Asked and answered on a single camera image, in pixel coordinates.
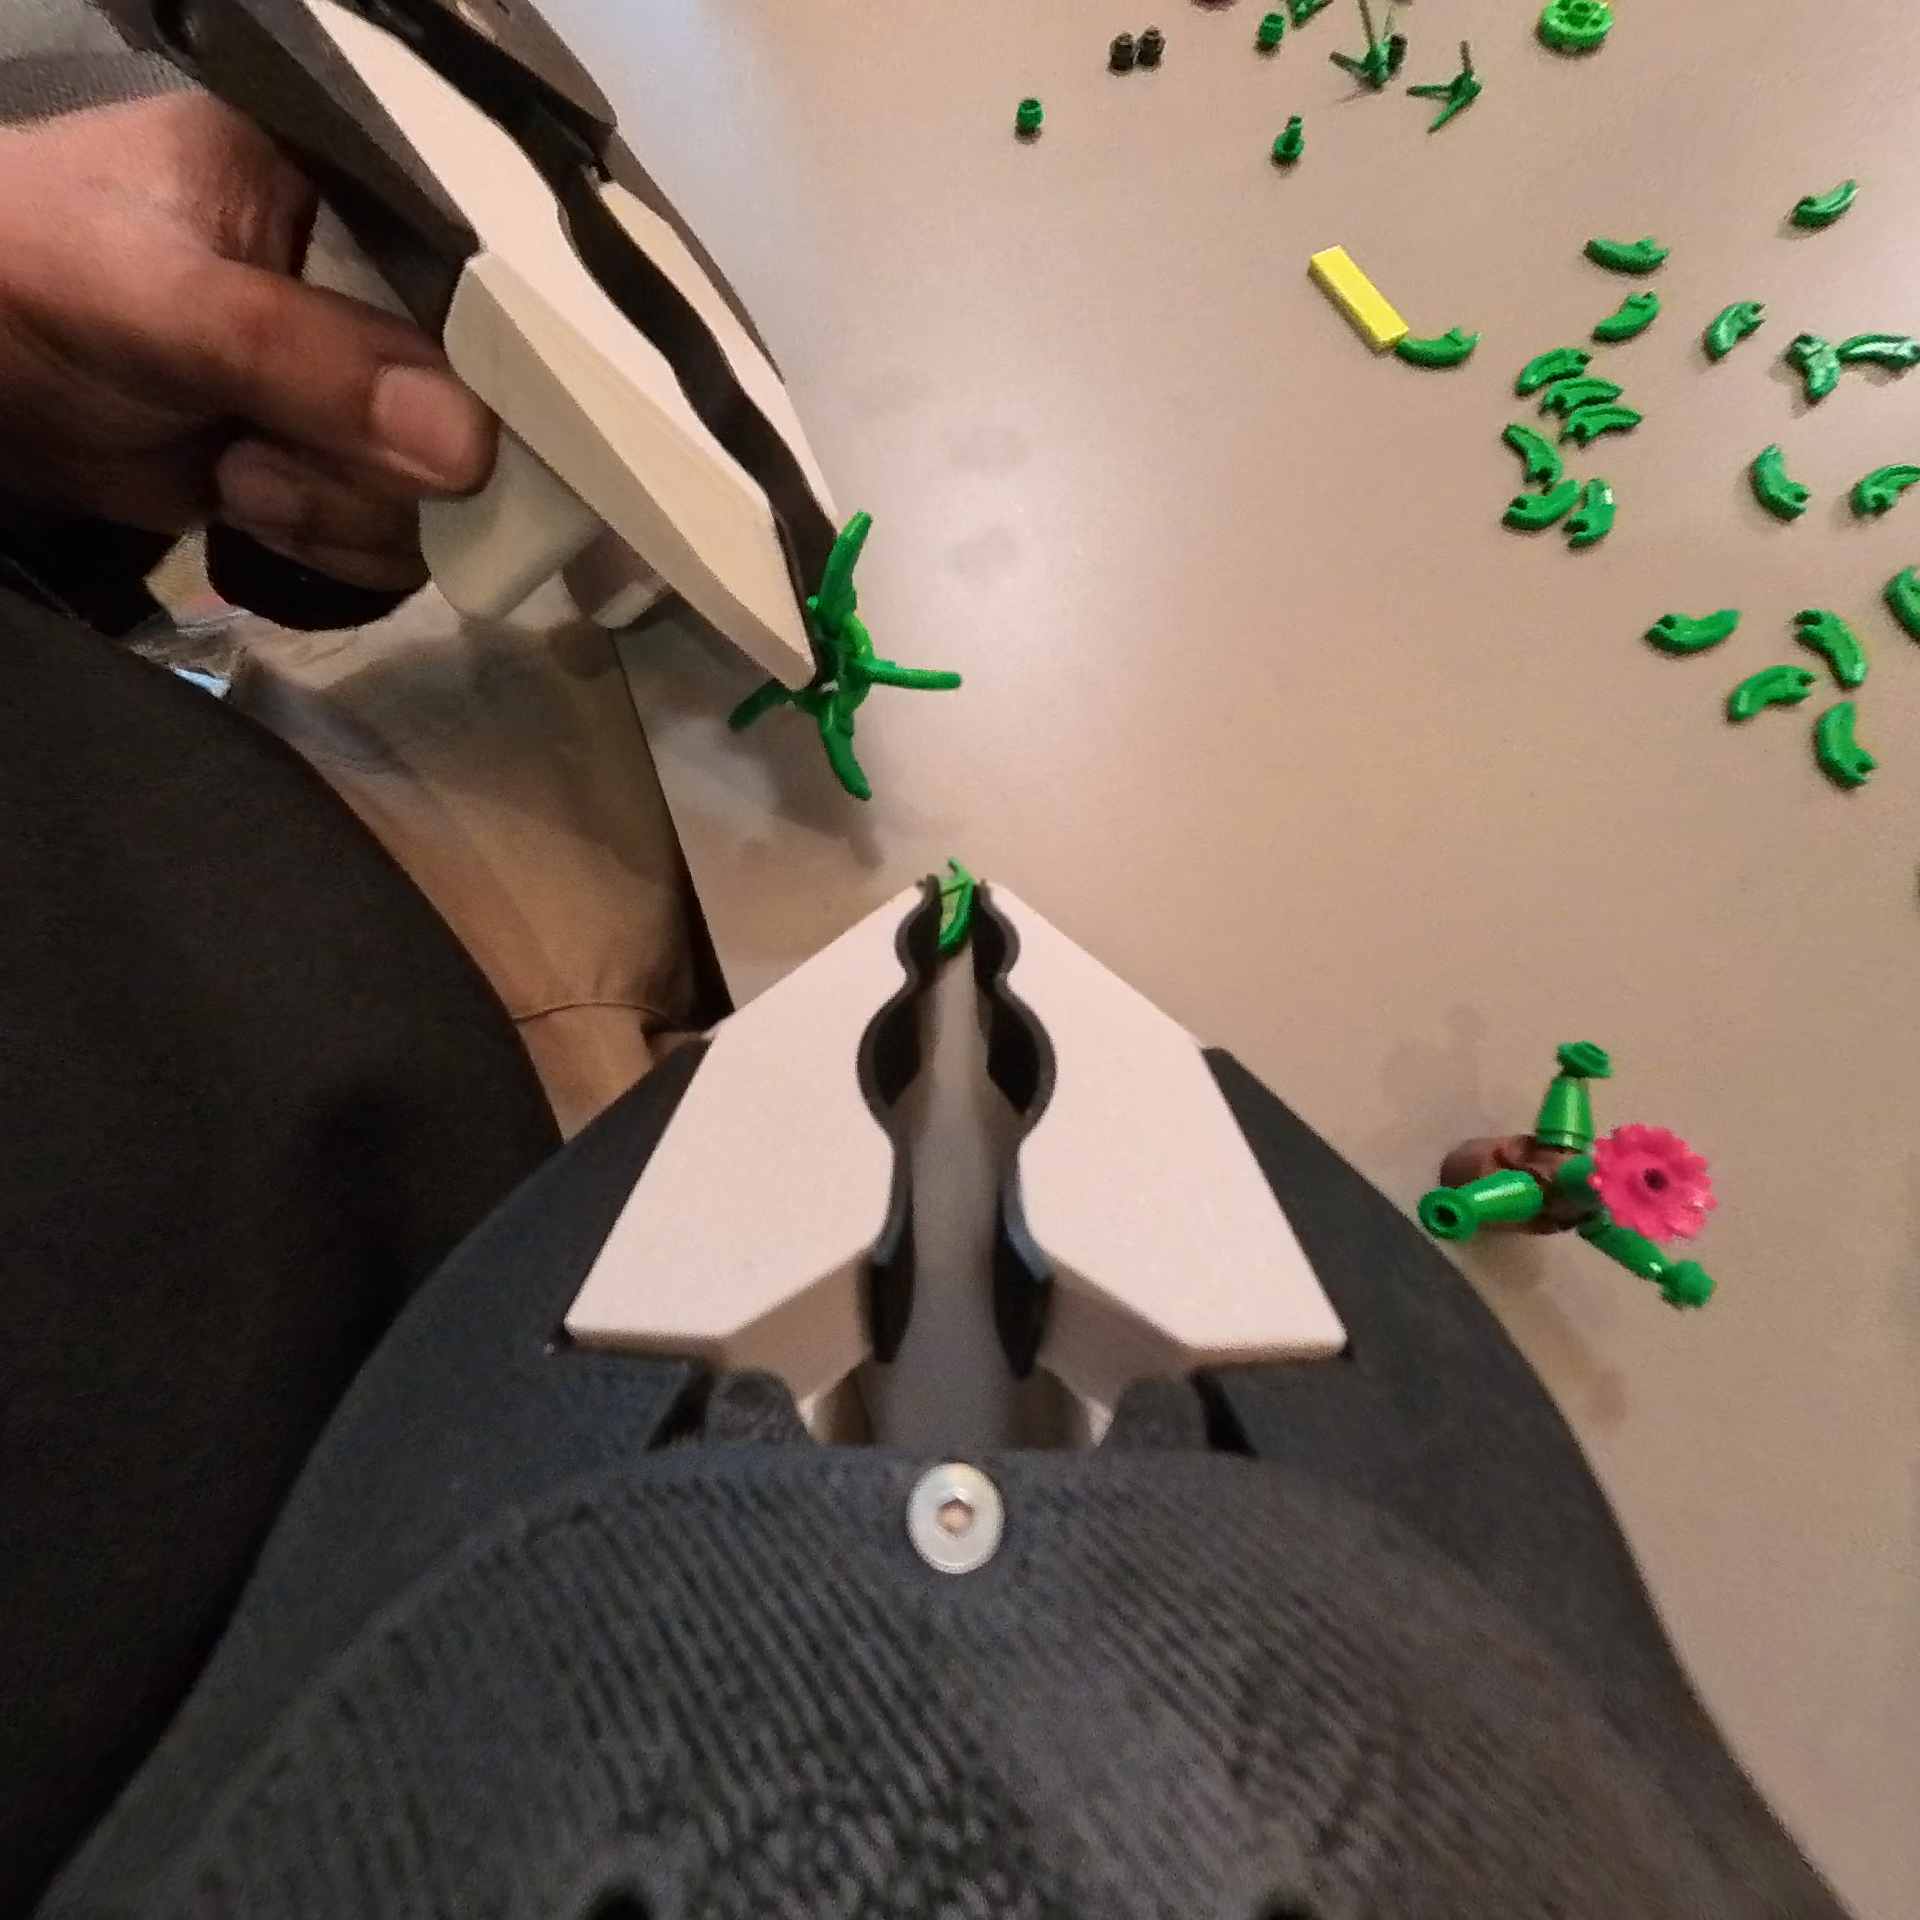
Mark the small potted toy flower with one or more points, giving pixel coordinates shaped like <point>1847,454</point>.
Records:
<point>1643,1186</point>

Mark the yellow flat brick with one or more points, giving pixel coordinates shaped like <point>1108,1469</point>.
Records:
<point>1359,301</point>

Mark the group of green leaf pieces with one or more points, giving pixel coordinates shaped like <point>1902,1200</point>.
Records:
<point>1693,630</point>

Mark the person's beige trousers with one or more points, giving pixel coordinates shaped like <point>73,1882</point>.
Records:
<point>494,810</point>

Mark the person's black jacket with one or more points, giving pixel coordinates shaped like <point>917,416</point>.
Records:
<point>224,1125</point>

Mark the group of small flower pieces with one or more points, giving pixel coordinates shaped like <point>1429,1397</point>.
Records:
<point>1576,23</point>

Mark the green spiky plant stem piece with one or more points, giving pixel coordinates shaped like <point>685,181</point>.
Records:
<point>853,669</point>

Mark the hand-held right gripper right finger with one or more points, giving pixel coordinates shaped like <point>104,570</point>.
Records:
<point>1184,1200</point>

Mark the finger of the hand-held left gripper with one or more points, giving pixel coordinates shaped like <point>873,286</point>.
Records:
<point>704,323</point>
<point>629,451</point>

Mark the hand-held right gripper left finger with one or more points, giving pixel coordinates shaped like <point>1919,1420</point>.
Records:
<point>721,1200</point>

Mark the curved green leaf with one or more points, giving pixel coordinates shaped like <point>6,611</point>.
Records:
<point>957,909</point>

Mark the person's left hand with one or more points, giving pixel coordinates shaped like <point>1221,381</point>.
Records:
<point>149,331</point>

